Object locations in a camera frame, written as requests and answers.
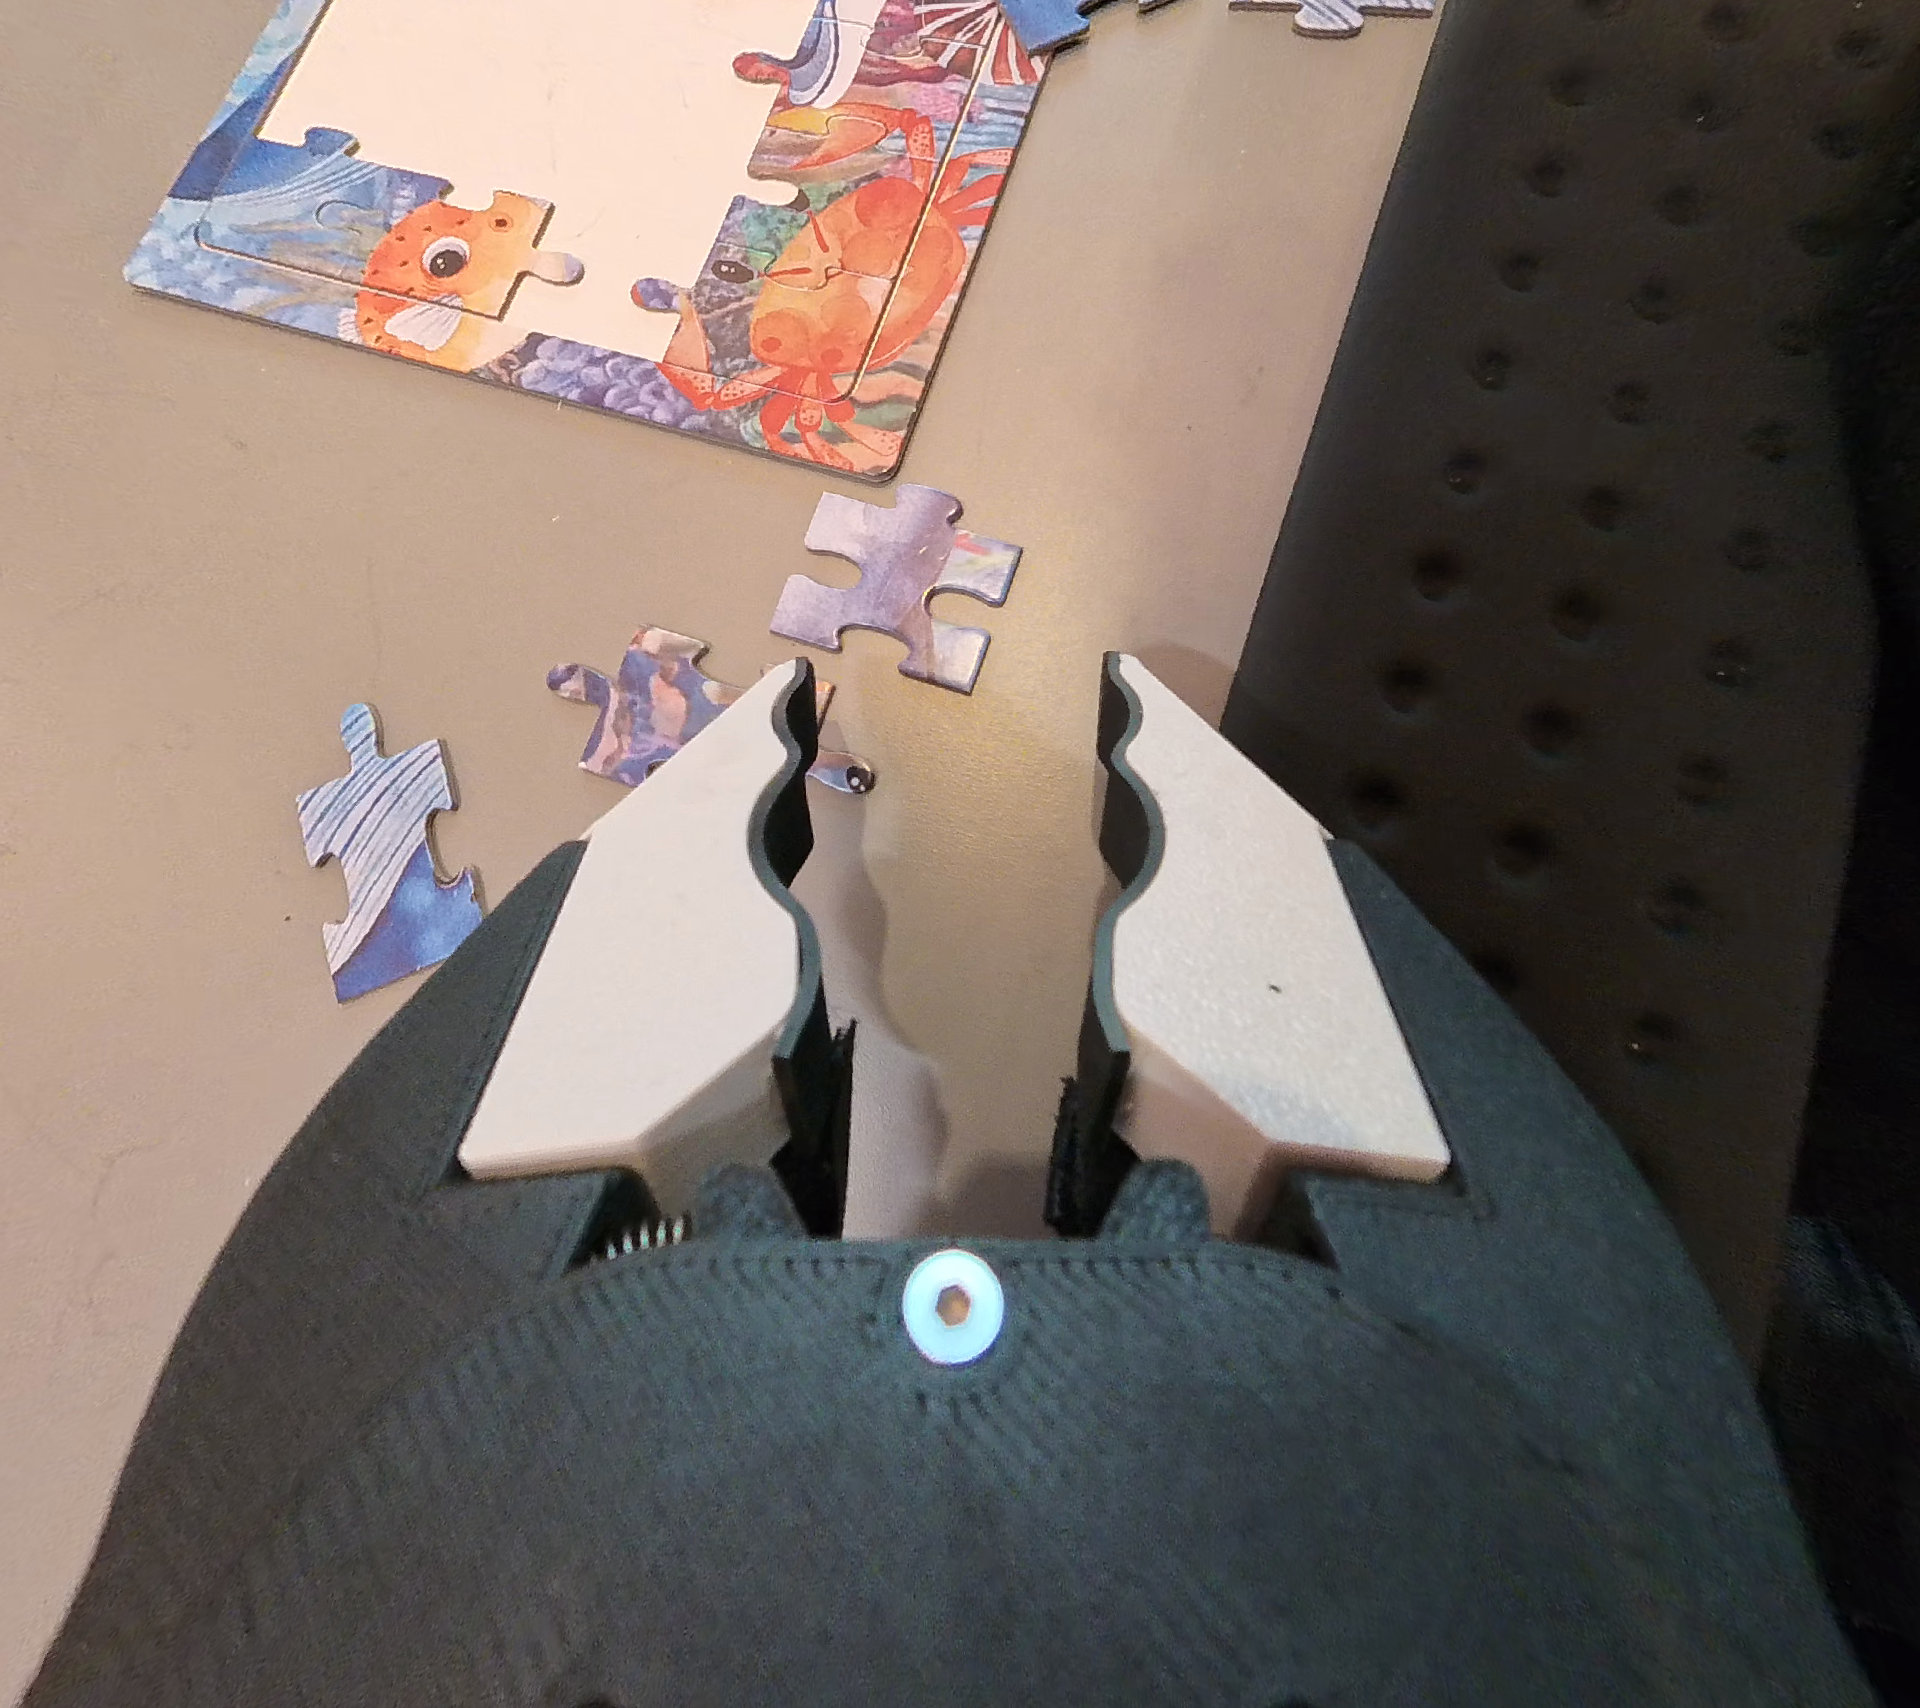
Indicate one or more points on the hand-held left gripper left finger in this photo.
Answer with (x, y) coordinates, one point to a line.
(644, 989)

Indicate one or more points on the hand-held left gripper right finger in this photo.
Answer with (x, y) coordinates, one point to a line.
(1276, 1005)

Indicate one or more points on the blue textured puzzle piece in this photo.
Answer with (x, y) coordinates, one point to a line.
(382, 867)

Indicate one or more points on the blue purple puzzle piece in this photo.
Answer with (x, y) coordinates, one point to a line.
(899, 569)

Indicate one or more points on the ocean jigsaw puzzle board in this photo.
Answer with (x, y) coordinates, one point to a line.
(600, 89)

